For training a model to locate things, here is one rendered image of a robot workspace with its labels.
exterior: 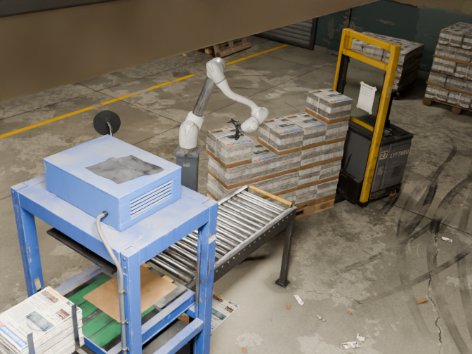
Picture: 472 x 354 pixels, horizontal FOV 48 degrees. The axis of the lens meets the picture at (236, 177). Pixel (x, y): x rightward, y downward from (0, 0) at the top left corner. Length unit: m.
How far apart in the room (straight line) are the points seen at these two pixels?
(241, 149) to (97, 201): 2.31
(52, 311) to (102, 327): 0.37
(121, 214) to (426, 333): 2.95
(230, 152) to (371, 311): 1.84
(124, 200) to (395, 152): 4.05
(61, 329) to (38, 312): 0.16
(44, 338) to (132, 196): 0.86
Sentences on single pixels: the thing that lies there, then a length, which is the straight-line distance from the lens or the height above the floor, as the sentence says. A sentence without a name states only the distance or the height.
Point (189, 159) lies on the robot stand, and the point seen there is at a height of 0.96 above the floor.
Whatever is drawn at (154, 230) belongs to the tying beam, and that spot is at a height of 1.55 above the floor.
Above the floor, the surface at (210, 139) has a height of 1.00.
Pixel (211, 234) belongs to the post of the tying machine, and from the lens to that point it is 3.02.
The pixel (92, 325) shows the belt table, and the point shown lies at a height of 0.80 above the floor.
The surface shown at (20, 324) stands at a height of 1.06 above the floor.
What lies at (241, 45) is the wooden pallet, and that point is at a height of 0.13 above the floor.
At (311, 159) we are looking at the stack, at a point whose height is 0.70.
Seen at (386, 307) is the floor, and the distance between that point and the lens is 4.86.
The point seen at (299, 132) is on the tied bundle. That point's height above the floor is 1.04.
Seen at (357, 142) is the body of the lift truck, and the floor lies 0.65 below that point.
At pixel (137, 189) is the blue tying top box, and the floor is 1.74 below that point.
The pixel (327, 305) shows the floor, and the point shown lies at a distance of 4.72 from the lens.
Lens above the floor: 3.09
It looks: 29 degrees down
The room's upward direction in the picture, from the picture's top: 4 degrees clockwise
